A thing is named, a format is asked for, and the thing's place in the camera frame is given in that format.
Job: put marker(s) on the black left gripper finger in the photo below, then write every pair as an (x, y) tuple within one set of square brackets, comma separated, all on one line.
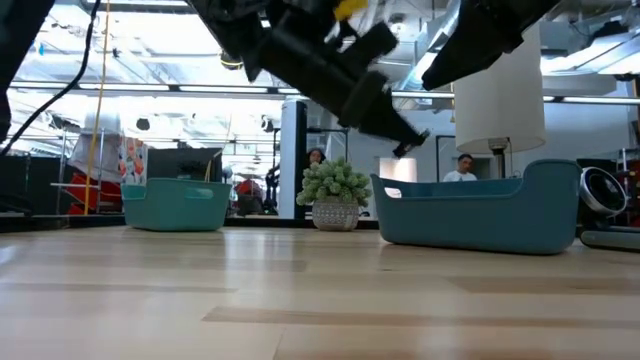
[(380, 120), (372, 45)]

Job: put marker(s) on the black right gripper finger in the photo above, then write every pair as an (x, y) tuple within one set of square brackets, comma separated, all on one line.
[(480, 40)]

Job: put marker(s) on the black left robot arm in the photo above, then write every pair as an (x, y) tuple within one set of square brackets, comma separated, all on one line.
[(15, 50)]

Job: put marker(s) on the bright white panel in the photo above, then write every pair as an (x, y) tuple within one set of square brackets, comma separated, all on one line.
[(397, 170)]

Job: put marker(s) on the white shade wooden table lamp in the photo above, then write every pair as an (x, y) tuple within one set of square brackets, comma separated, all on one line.
[(500, 110)]

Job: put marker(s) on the person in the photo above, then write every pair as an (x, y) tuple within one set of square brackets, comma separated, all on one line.
[(462, 175), (316, 157)]

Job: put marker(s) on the potted green succulent plant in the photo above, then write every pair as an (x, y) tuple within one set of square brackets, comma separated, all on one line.
[(332, 185)]

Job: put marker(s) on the white building column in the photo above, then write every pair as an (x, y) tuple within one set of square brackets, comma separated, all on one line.
[(289, 160)]

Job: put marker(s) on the dark teal plastic bin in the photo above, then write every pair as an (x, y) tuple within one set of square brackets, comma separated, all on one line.
[(475, 220)]

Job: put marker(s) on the black monitor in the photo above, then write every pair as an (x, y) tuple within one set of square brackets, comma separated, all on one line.
[(170, 162)]

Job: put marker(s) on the light teal plastic bin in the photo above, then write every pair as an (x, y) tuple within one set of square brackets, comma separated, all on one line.
[(175, 210)]

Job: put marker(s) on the colourful poster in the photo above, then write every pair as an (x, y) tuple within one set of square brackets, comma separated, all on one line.
[(132, 162)]

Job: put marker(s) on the black aluminium table frame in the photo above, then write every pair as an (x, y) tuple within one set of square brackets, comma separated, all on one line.
[(50, 222)]

